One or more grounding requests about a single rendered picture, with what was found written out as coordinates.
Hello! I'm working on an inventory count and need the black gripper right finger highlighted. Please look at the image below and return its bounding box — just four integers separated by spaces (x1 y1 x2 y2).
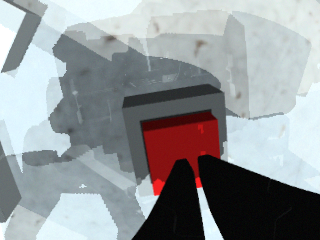
197 155 320 240

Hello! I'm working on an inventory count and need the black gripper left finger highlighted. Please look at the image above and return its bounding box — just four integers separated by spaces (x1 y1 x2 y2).
132 159 205 240

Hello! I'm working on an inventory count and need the red button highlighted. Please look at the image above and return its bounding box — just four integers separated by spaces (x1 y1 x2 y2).
121 84 228 197

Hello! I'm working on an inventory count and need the blue button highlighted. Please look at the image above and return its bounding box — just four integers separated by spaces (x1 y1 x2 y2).
0 141 21 224

